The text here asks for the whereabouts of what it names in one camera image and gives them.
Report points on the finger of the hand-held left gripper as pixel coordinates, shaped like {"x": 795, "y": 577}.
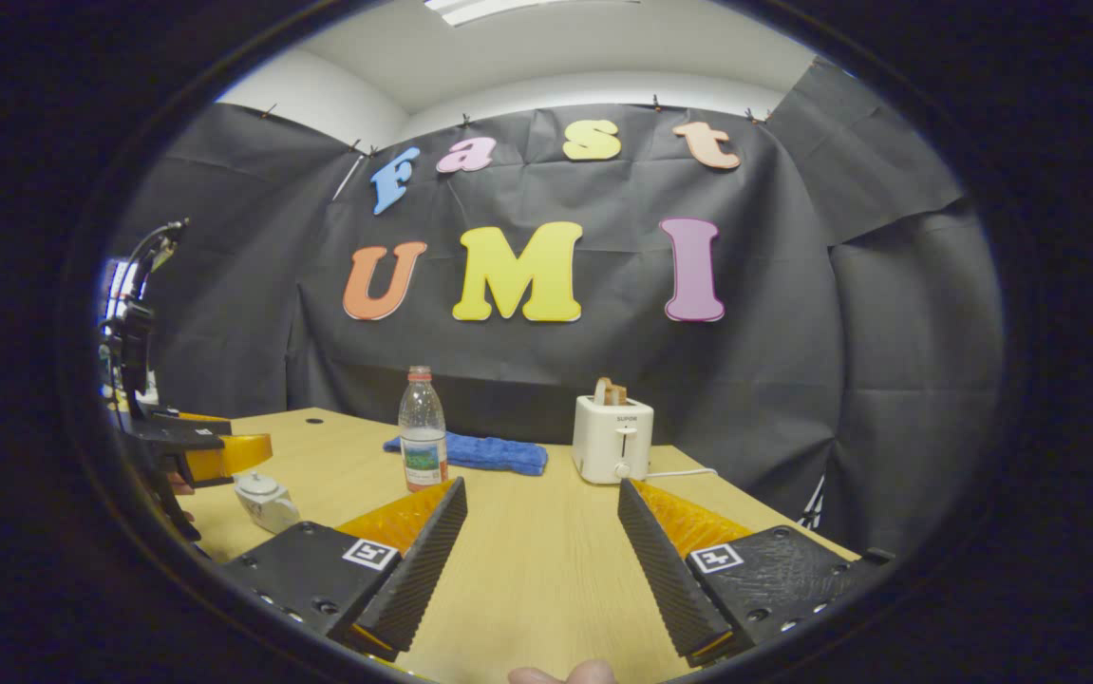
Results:
{"x": 237, "y": 456}
{"x": 176, "y": 432}

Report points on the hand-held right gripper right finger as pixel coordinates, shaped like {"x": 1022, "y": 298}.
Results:
{"x": 665, "y": 570}

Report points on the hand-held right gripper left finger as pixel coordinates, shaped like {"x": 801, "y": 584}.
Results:
{"x": 408, "y": 570}

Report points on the white teacup lid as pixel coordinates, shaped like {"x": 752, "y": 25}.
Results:
{"x": 256, "y": 484}

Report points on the white floral teacup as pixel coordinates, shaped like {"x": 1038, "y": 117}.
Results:
{"x": 271, "y": 515}

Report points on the clear plastic water bottle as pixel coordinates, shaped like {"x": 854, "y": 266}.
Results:
{"x": 423, "y": 427}

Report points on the computer monitor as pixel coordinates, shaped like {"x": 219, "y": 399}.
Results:
{"x": 119, "y": 290}

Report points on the white toaster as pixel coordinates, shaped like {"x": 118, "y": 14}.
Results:
{"x": 612, "y": 442}

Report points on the blue towel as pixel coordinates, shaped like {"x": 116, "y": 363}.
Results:
{"x": 499, "y": 453}

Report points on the bread slice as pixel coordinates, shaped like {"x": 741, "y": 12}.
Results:
{"x": 610, "y": 391}

